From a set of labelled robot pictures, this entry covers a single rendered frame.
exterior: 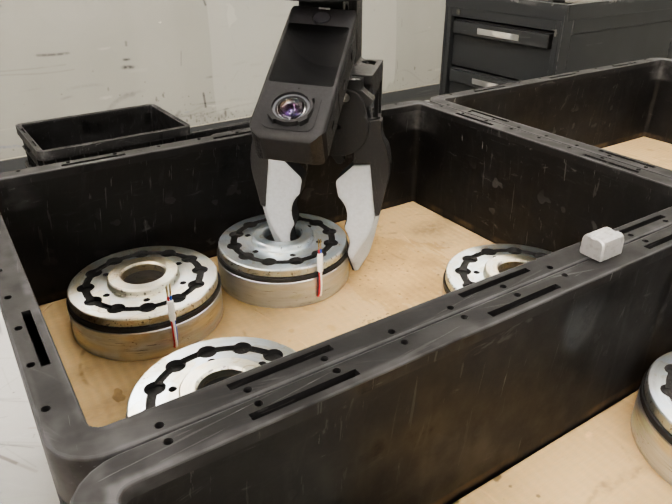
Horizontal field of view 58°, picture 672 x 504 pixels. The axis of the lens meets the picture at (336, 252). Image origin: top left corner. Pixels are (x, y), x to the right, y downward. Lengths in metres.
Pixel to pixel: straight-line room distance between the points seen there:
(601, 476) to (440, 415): 0.11
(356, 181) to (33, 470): 0.34
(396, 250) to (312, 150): 0.20
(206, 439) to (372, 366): 0.07
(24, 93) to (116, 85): 0.43
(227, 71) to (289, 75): 3.20
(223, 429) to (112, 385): 0.20
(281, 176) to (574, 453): 0.26
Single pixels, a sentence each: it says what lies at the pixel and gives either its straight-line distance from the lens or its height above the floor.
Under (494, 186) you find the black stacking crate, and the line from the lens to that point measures 0.55.
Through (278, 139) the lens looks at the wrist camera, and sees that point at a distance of 0.35.
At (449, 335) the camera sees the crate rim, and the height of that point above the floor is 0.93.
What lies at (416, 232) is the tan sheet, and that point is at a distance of 0.57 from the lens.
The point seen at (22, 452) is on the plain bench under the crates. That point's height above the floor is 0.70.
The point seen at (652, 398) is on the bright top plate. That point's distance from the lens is 0.37.
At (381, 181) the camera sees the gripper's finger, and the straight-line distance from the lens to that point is 0.44.
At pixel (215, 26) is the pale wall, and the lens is 3.52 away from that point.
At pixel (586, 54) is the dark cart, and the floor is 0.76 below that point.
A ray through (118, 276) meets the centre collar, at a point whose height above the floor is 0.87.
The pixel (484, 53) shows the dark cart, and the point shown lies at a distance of 2.03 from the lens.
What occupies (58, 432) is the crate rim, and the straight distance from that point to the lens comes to 0.23.
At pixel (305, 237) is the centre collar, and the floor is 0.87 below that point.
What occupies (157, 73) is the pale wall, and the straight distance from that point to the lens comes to 3.43.
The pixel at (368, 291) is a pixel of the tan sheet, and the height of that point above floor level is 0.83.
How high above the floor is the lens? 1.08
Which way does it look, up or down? 28 degrees down
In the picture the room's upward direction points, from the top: straight up
